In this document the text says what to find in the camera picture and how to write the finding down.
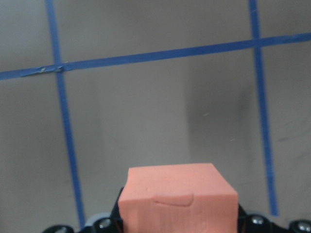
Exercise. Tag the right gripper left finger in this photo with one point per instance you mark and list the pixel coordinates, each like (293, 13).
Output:
(105, 222)

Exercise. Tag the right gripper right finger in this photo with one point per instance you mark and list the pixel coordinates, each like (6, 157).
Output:
(252, 223)

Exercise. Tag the orange foam cube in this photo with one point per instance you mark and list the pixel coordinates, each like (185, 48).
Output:
(188, 198)

